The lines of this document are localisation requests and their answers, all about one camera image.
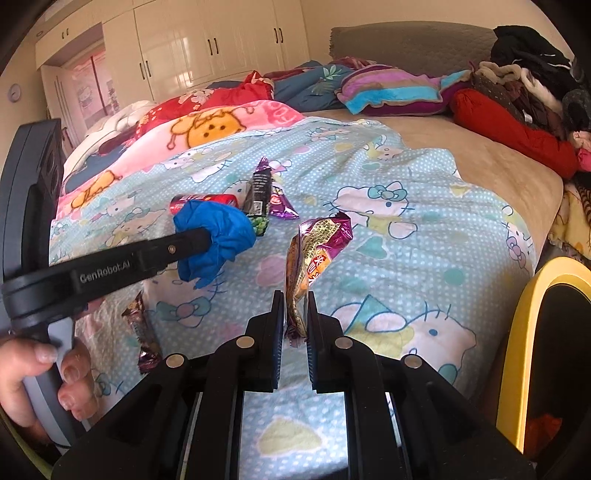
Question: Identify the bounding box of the orange purple snack wrapper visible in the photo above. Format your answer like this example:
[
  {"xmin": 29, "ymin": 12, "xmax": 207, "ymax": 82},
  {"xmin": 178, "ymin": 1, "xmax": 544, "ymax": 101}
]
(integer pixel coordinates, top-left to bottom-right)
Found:
[{"xmin": 284, "ymin": 212, "xmax": 353, "ymax": 345}]

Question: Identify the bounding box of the blue plastic bag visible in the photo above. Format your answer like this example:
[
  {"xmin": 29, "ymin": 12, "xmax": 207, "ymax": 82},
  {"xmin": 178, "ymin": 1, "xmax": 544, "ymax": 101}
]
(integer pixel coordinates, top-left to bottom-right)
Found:
[{"xmin": 173, "ymin": 201, "xmax": 256, "ymax": 289}]

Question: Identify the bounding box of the purple candy wrapper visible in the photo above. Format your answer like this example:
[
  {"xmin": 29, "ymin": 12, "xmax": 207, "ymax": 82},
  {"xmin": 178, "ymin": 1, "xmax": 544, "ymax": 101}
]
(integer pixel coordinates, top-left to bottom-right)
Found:
[{"xmin": 256, "ymin": 158, "xmax": 300, "ymax": 220}]

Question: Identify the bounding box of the black snack packet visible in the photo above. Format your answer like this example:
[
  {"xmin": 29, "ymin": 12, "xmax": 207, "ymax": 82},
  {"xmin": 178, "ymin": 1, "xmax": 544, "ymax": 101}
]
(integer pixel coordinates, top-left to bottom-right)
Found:
[{"xmin": 243, "ymin": 167, "xmax": 273, "ymax": 237}]

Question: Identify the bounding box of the red snack can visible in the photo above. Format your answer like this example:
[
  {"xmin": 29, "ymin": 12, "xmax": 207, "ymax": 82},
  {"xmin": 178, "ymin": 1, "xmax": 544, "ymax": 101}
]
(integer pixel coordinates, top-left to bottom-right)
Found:
[{"xmin": 169, "ymin": 194, "xmax": 238, "ymax": 216}]

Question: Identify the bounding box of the yellow rimmed black trash bin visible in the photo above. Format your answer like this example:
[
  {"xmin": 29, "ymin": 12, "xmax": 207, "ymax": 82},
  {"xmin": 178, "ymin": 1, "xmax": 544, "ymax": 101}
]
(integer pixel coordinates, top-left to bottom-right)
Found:
[{"xmin": 496, "ymin": 257, "xmax": 590, "ymax": 451}]

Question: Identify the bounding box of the person's left hand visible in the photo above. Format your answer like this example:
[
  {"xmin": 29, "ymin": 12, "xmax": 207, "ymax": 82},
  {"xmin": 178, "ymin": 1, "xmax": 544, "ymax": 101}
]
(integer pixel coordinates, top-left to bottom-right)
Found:
[{"xmin": 1, "ymin": 338, "xmax": 98, "ymax": 444}]

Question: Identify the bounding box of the brown small candy wrapper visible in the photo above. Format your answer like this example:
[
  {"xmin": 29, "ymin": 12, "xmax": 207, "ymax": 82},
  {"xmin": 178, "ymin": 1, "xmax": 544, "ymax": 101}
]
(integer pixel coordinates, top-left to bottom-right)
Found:
[{"xmin": 121, "ymin": 291, "xmax": 162, "ymax": 375}]

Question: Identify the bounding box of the light blue Hello Kitty quilt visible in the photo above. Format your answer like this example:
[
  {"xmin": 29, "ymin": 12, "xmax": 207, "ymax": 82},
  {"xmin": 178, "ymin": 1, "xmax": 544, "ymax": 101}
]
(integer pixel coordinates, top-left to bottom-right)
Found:
[{"xmin": 50, "ymin": 117, "xmax": 536, "ymax": 479}]

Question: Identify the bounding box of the pink cartoon bear blanket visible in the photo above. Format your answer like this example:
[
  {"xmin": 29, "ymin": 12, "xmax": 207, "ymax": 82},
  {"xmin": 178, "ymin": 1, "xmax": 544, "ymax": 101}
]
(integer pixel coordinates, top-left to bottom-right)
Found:
[{"xmin": 56, "ymin": 100, "xmax": 304, "ymax": 220}]

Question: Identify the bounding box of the red floral blanket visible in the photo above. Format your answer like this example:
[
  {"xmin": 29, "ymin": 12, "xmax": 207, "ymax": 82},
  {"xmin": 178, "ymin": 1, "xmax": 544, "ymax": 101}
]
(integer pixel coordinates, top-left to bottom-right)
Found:
[{"xmin": 134, "ymin": 71, "xmax": 274, "ymax": 140}]

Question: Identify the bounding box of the dark blue leaf blanket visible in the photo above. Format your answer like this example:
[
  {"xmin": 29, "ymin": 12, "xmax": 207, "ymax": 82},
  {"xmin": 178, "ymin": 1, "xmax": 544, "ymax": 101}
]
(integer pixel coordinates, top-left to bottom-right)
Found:
[{"xmin": 214, "ymin": 62, "xmax": 353, "ymax": 113}]

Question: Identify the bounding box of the purple blue striped pillow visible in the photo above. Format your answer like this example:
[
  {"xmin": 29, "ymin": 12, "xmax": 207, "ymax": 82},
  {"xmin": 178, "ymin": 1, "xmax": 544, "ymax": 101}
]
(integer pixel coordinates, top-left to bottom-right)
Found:
[{"xmin": 335, "ymin": 64, "xmax": 472, "ymax": 116}]

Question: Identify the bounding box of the red folded cushion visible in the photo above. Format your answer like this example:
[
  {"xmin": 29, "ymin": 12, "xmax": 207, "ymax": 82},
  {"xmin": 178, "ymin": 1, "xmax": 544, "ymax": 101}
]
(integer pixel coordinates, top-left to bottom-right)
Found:
[{"xmin": 450, "ymin": 88, "xmax": 579, "ymax": 180}]

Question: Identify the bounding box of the yellow Hello Kitty blanket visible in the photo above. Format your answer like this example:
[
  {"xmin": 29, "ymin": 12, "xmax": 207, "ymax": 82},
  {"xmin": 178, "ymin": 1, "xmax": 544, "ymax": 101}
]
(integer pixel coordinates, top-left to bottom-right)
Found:
[{"xmin": 548, "ymin": 172, "xmax": 591, "ymax": 266}]

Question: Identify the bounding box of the white built-in wardrobe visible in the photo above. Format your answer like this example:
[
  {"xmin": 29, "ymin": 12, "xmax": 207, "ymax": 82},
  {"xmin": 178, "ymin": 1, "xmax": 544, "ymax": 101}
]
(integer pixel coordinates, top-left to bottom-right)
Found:
[{"xmin": 35, "ymin": 1, "xmax": 308, "ymax": 107}]

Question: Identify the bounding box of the grey bed headboard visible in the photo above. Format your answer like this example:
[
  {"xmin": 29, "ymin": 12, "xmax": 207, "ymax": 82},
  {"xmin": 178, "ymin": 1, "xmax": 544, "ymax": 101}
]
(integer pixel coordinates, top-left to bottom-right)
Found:
[{"xmin": 329, "ymin": 21, "xmax": 497, "ymax": 77}]

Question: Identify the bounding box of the pile of dark clothes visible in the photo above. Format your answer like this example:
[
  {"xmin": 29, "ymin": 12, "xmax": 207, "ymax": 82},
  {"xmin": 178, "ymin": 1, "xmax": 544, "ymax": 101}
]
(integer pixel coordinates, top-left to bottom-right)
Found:
[{"xmin": 469, "ymin": 25, "xmax": 591, "ymax": 174}]

